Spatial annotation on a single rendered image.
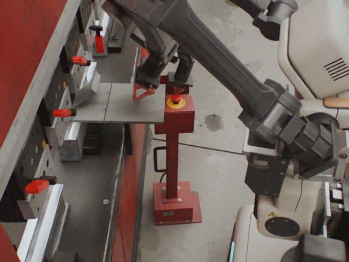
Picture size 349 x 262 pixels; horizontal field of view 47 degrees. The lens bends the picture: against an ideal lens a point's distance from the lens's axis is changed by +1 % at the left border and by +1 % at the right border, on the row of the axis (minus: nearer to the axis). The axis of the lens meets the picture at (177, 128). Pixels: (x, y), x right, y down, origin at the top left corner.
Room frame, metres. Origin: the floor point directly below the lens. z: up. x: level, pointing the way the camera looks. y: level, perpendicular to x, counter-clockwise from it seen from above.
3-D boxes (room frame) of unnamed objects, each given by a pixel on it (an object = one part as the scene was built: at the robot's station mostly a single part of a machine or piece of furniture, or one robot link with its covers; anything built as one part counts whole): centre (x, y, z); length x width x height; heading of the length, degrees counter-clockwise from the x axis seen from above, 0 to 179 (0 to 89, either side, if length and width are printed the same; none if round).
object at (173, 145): (1.25, 0.02, 0.39); 0.05 x 0.05 x 0.54; 6
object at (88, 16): (1.12, 0.32, 1.18); 0.15 x 0.09 x 0.17; 0
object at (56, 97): (0.72, 0.32, 1.18); 0.15 x 0.09 x 0.17; 0
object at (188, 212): (1.25, -0.01, 0.06); 0.25 x 0.20 x 0.12; 96
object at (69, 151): (1.00, 0.32, 0.92); 0.39 x 0.06 x 0.10; 0
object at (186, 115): (1.25, 0.02, 0.75); 0.20 x 0.16 x 0.18; 6
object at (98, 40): (1.10, 0.26, 1.12); 0.04 x 0.02 x 0.10; 90
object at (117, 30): (1.55, 0.27, 0.89); 0.30 x 0.05 x 0.03; 0
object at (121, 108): (0.94, 0.17, 1.00); 0.26 x 0.18 x 0.01; 90
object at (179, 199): (1.25, 0.02, 0.13); 0.10 x 0.10 x 0.01; 6
